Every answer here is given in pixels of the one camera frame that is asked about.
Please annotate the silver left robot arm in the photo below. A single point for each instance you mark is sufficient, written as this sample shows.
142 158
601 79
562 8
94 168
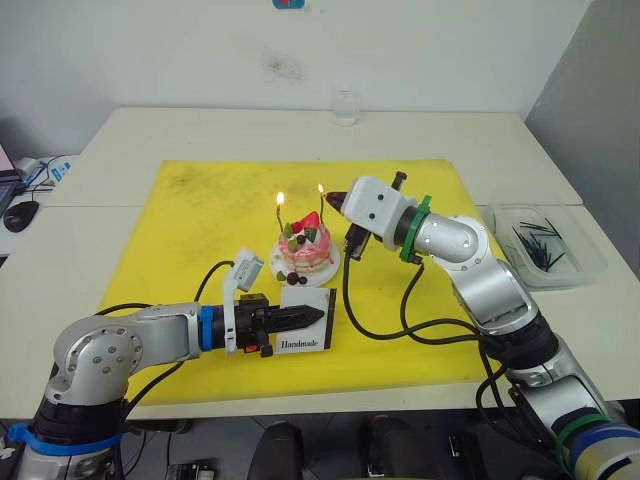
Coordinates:
150 330

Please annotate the blue wall sign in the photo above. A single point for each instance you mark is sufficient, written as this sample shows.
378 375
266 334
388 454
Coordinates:
290 4

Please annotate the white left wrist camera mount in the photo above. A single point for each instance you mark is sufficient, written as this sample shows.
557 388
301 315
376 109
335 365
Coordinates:
245 270

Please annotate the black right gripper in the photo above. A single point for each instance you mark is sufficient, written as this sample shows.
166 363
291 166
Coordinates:
358 242

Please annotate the clear drinking glass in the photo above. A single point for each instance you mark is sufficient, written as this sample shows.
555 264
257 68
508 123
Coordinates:
346 107

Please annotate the white side desk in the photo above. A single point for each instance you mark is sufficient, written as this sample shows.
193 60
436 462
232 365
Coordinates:
60 195

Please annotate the pink cake with fruit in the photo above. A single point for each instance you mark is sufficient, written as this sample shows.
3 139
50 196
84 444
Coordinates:
307 245

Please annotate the blue left shoulder zip tie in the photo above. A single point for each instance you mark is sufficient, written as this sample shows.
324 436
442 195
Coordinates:
55 445

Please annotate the dark rounded shape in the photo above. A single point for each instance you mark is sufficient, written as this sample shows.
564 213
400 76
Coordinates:
280 450

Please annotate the white device with blue label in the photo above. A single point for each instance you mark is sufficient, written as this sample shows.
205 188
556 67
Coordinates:
57 170

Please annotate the black computer mouse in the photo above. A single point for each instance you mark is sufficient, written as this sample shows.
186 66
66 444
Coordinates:
21 215

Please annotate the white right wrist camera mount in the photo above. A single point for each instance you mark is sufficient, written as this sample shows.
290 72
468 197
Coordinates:
375 202

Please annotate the white round cake plate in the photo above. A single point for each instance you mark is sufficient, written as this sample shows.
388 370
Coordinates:
280 265

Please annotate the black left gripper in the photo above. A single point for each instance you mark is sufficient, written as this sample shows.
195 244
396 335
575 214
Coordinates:
248 325

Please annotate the burnt black match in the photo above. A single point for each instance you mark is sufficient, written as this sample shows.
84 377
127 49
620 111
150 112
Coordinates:
555 261
552 227
529 226

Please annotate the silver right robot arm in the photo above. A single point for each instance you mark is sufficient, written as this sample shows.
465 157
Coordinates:
490 285

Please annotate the laptop computer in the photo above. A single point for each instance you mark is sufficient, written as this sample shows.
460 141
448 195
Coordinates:
6 185

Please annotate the thin twisted candle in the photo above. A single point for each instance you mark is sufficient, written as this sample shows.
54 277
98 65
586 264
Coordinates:
280 220
322 210

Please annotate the white Handmade matchbox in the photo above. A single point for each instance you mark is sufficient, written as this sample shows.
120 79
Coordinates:
305 345

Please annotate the clear plastic container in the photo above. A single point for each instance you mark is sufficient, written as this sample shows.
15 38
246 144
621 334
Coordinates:
575 277

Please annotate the green right wrist clamp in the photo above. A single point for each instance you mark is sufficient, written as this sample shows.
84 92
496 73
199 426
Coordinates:
417 225

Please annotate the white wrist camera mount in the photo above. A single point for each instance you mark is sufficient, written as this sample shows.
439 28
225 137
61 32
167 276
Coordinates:
375 202
245 270

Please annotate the yellow foam mat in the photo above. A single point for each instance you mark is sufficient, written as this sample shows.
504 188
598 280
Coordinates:
200 225

